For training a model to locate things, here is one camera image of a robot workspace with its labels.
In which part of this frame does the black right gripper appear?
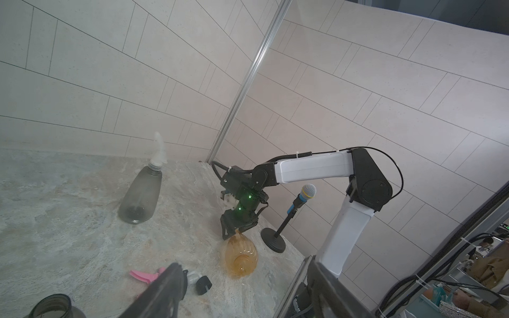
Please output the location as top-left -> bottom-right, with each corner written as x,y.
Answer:
220,198 -> 269,239

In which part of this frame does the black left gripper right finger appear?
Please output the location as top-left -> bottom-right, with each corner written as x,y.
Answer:
307,258 -> 374,318

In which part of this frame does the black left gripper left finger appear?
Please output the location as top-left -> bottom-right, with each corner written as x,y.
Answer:
119,262 -> 185,318

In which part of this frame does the orange translucent spray bottle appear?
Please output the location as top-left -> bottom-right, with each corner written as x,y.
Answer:
225,230 -> 258,279

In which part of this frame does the clear grey spray bottle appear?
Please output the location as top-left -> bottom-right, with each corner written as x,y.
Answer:
118,164 -> 163,225

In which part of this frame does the pink spray nozzle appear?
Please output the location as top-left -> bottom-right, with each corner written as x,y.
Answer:
129,268 -> 165,285

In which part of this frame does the black spray nozzle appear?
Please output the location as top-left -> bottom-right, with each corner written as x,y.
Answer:
184,270 -> 212,295

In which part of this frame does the dark grey spray bottle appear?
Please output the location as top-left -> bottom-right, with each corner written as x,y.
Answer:
25,294 -> 86,318

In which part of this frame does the aluminium corner frame post right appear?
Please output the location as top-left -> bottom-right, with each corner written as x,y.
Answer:
205,0 -> 292,164

